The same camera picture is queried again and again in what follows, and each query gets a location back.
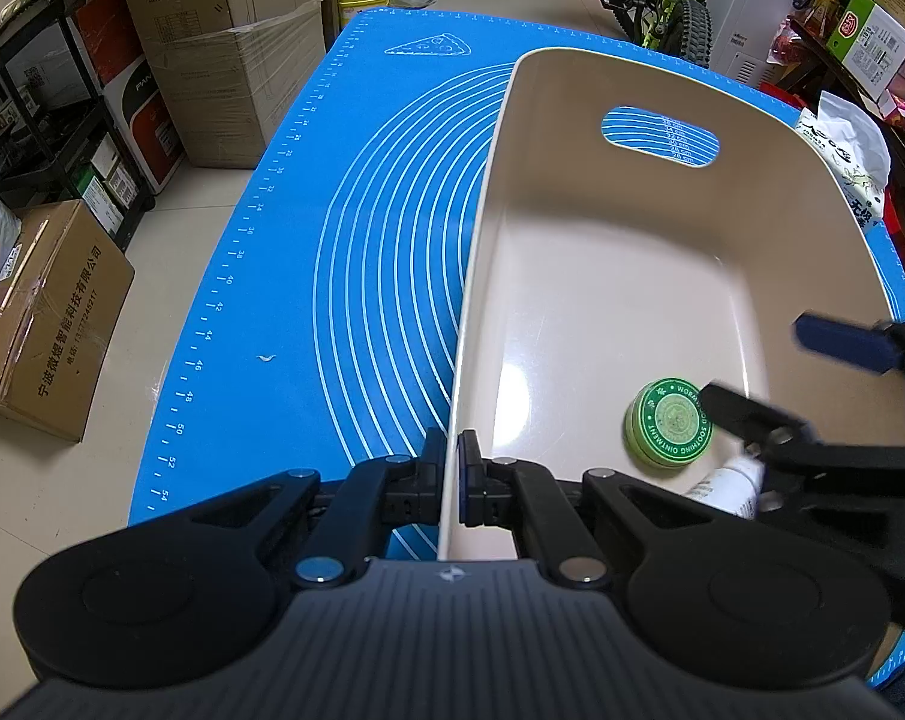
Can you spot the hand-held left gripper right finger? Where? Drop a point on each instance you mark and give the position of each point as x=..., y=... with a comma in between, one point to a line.
x=469, y=476

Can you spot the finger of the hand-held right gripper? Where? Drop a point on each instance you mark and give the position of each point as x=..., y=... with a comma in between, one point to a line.
x=752, y=416
x=842, y=341

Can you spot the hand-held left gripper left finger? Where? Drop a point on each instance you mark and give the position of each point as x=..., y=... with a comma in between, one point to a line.
x=431, y=480

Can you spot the white tube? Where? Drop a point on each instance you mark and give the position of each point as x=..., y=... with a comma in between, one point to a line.
x=726, y=487

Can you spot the green round ointment tin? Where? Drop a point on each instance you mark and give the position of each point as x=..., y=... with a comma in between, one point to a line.
x=666, y=424

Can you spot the beige plastic bin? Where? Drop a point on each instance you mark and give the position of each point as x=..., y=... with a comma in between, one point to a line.
x=609, y=277

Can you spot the white tissue pack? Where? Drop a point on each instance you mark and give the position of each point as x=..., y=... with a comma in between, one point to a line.
x=849, y=157

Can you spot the blue silicone baking mat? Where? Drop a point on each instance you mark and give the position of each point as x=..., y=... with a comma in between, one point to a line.
x=295, y=315

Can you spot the green white carton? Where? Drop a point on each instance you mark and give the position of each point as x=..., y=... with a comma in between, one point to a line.
x=876, y=45

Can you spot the white chest freezer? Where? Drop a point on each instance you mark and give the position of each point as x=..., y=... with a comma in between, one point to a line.
x=759, y=7

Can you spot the green black bicycle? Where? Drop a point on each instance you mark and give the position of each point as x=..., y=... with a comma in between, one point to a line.
x=684, y=22

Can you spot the flat cardboard box black print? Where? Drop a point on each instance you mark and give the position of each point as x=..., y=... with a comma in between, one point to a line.
x=47, y=330

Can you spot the plastic-wrapped cardboard box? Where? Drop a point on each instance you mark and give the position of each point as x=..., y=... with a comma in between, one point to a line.
x=235, y=90

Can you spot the black metal shelf rack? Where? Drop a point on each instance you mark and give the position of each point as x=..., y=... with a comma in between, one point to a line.
x=55, y=90

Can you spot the red appliance box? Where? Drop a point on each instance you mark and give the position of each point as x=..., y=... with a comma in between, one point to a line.
x=107, y=34

